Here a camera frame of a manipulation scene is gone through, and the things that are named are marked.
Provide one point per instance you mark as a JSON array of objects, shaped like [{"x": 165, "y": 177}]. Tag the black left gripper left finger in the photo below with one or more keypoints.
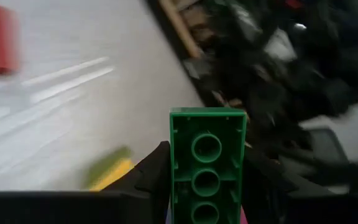
[{"x": 73, "y": 208}]

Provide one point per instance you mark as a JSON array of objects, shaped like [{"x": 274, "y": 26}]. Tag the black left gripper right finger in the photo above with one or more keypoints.
[{"x": 291, "y": 205}]

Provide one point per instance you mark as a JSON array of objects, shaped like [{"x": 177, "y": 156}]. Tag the pink long block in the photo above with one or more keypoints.
[{"x": 243, "y": 217}]

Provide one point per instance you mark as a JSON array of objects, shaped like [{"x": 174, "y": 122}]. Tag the green studded brick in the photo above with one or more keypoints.
[{"x": 207, "y": 168}]

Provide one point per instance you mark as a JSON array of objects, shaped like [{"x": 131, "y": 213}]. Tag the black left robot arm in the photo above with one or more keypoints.
[{"x": 259, "y": 87}]

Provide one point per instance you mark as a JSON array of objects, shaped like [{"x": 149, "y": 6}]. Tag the yellow block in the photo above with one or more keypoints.
[{"x": 117, "y": 177}]

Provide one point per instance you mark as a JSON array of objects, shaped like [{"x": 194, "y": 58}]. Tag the green block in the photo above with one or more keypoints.
[{"x": 110, "y": 158}]

